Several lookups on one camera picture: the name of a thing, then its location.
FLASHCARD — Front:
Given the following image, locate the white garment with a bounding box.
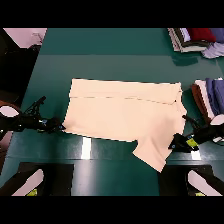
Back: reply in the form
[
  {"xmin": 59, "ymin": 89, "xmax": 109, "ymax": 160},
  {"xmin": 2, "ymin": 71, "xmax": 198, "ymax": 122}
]
[{"xmin": 194, "ymin": 79, "xmax": 216, "ymax": 121}]

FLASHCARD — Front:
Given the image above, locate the beige garment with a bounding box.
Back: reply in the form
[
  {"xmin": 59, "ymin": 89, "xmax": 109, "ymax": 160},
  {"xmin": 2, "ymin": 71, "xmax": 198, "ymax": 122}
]
[{"xmin": 167, "ymin": 27, "xmax": 208, "ymax": 54}]

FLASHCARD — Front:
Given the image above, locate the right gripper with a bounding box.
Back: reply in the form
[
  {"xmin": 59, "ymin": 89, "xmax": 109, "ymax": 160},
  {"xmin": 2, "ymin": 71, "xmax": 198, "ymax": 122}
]
[{"xmin": 167, "ymin": 132, "xmax": 195, "ymax": 154}]

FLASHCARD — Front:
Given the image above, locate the brown garment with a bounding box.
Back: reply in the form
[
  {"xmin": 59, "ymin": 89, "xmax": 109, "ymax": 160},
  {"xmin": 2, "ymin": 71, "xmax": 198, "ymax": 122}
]
[{"xmin": 190, "ymin": 83, "xmax": 210, "ymax": 123}]

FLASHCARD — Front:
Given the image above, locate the red garment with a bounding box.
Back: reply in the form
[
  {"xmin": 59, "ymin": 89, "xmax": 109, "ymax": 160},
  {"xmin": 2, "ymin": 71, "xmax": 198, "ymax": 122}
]
[{"xmin": 189, "ymin": 27, "xmax": 218, "ymax": 44}]

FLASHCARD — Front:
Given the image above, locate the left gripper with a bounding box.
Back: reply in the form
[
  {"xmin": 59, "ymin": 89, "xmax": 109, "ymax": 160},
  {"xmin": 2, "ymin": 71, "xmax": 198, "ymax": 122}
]
[{"xmin": 39, "ymin": 116, "xmax": 66, "ymax": 134}]

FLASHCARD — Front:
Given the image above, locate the peach T-shirt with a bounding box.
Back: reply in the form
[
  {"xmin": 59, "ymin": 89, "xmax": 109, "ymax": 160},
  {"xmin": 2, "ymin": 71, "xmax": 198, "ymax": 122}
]
[{"xmin": 61, "ymin": 78, "xmax": 188, "ymax": 174}]

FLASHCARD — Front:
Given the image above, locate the lavender garment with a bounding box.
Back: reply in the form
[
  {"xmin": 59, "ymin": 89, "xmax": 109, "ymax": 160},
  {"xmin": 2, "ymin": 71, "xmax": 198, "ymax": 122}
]
[{"xmin": 200, "ymin": 41, "xmax": 224, "ymax": 60}]

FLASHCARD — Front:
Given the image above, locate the blue garment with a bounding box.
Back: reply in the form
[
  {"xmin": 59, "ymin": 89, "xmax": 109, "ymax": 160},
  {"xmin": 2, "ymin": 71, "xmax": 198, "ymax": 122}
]
[
  {"xmin": 205, "ymin": 77, "xmax": 224, "ymax": 116},
  {"xmin": 209, "ymin": 27, "xmax": 224, "ymax": 44}
]

